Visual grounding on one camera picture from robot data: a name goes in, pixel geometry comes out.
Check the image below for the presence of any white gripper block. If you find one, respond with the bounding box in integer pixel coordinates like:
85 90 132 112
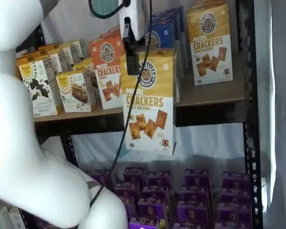
119 0 150 75

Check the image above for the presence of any grey-white side curtain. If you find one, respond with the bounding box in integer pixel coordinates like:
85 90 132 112
254 0 286 229

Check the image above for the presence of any yellow white pretzel crackers box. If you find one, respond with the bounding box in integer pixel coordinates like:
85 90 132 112
189 0 229 10
187 3 234 87
120 47 178 157

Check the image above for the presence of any orange white pretzel crackers box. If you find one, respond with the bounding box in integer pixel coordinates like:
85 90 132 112
89 39 125 110
99 25 123 43

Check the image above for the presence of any purple Annie's snack box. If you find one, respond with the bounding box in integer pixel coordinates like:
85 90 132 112
177 201 209 225
124 198 137 222
146 171 172 189
123 167 147 186
174 223 208 229
184 169 211 187
181 186 209 203
92 168 114 190
34 216 61 229
219 188 251 206
113 183 140 208
218 204 252 224
215 222 252 229
142 187 170 203
221 171 250 189
137 198 169 220
128 218 168 229

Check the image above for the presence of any white yellow dark-cookie box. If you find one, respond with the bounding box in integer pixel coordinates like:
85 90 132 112
37 42 74 73
18 54 63 118
15 49 62 65

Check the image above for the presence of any dark teal wrist camera unit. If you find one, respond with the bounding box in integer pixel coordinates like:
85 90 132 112
89 0 132 19

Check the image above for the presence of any white backdrop sheet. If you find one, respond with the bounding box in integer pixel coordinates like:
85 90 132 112
39 0 247 175

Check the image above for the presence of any white yellow snack-bar box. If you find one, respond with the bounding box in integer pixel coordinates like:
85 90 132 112
72 57 96 72
56 68 97 114
69 39 89 61

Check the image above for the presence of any black metal shelf frame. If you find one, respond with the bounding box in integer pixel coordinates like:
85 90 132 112
19 0 264 229

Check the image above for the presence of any black cable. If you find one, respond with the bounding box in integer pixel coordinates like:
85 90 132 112
88 0 154 215

